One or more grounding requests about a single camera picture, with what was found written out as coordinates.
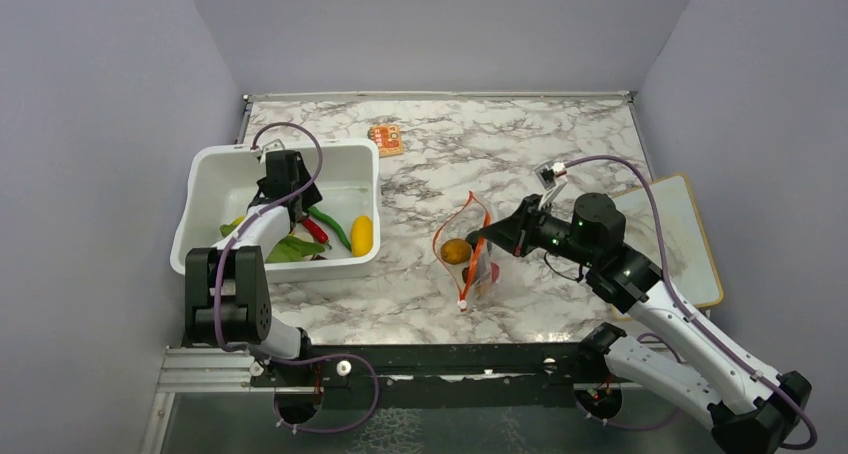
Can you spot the green chili pepper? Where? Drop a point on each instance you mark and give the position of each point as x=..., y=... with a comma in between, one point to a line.
x=329, y=225

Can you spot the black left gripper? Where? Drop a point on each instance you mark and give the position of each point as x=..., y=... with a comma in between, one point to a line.
x=310, y=196

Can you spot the brown kiwi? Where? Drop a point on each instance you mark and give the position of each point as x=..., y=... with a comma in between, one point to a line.
x=455, y=251

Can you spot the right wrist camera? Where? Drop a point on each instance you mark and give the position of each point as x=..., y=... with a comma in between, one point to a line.
x=549, y=175

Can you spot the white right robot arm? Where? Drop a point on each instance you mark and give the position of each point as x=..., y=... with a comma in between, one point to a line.
x=748, y=406

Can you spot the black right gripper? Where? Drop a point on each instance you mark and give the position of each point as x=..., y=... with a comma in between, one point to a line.
x=509, y=233

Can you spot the white board yellow rim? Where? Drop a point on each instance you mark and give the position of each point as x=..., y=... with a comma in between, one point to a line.
x=692, y=268

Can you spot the green leaf vegetable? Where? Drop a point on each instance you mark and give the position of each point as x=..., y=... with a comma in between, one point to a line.
x=298, y=246

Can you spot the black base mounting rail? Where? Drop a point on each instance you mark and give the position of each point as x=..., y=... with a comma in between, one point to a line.
x=366, y=378

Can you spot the yellow mango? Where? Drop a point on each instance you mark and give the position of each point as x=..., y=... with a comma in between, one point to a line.
x=361, y=236

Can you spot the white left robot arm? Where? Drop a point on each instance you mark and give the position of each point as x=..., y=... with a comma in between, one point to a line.
x=227, y=299

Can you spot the white plastic bin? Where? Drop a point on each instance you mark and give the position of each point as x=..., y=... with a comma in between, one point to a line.
x=222, y=181

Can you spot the red chili pepper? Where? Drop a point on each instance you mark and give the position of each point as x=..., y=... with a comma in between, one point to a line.
x=316, y=232

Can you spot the clear orange-zipper zip bag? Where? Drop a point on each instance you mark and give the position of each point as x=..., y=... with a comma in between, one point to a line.
x=471, y=263

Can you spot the dark green avocado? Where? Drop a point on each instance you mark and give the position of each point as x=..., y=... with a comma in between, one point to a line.
x=473, y=237

